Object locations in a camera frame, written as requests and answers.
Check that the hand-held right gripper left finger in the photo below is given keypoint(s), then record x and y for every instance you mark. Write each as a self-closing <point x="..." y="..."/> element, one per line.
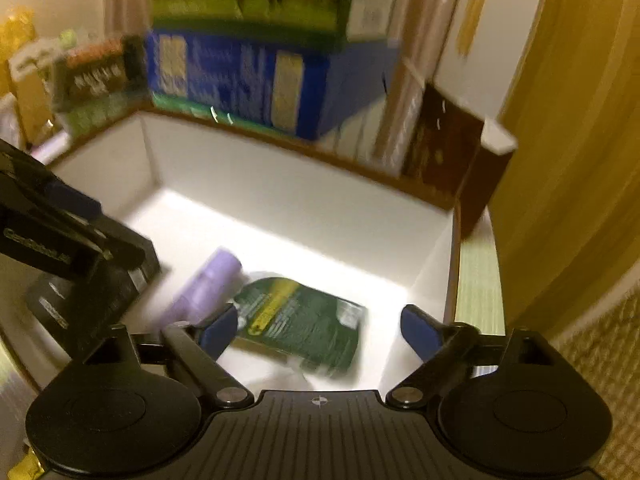
<point x="217" y="332"/>

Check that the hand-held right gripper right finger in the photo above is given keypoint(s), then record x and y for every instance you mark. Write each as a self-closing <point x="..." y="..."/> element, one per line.
<point x="422" y="332"/>

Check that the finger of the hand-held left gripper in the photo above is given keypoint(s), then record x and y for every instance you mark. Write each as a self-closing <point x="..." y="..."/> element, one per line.
<point x="65" y="197"/>
<point x="110" y="245"/>

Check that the purple tube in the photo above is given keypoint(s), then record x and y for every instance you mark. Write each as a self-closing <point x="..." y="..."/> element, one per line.
<point x="210" y="280"/>

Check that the black product box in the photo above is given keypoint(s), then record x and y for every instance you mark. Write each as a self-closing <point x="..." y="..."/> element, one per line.
<point x="100" y="305"/>

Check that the green packet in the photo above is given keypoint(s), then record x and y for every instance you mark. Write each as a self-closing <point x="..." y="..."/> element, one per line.
<point x="300" y="320"/>

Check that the brown cardboard box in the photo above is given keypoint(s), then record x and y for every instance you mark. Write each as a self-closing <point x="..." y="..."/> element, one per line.
<point x="300" y="220"/>

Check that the stack of cardboard boxes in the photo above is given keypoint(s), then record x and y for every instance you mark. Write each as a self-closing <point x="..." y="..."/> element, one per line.
<point x="30" y="95"/>

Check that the instant noodle pack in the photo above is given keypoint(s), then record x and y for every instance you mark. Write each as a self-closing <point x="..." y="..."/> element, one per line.
<point x="95" y="80"/>

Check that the yellow plastic bag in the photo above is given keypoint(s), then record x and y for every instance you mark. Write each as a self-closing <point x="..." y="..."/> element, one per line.
<point x="17" y="45"/>

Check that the small brown paper box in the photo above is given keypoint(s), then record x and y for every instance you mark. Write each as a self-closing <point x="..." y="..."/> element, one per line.
<point x="445" y="145"/>

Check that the blue carton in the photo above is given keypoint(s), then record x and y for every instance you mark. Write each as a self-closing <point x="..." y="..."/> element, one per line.
<point x="225" y="85"/>

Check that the yellow curtain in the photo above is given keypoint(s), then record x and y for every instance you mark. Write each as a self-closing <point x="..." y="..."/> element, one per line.
<point x="575" y="160"/>

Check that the green carton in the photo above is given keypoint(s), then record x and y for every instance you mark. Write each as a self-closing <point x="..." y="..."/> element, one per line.
<point x="280" y="5"/>

